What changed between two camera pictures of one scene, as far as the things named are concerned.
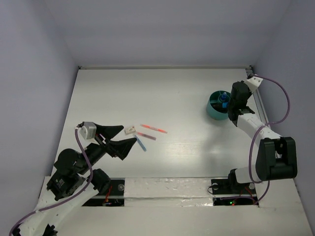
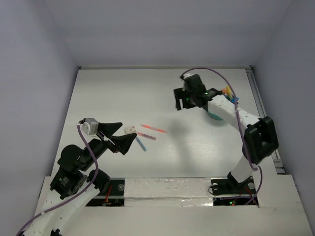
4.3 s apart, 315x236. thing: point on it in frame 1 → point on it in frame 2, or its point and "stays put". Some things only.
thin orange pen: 154,128 stays put
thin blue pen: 141,142 stays put
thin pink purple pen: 147,136 stays put
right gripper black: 249,95 → 179,94
